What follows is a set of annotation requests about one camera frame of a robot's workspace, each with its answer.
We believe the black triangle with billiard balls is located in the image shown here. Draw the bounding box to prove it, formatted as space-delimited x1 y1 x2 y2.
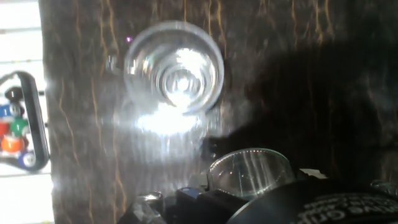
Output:
0 70 50 172

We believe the dark marble pattern mat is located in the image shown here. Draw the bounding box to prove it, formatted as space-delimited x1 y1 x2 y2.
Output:
39 0 398 224

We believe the clear plastic cup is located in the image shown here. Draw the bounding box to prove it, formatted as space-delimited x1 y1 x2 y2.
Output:
123 20 225 116

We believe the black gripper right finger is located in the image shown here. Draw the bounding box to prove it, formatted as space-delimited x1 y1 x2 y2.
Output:
226 167 398 224

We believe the small clear glass jar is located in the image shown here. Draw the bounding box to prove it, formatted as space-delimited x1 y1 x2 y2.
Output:
207 147 296 200

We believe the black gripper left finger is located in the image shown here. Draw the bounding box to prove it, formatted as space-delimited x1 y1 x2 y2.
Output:
164 170 249 224

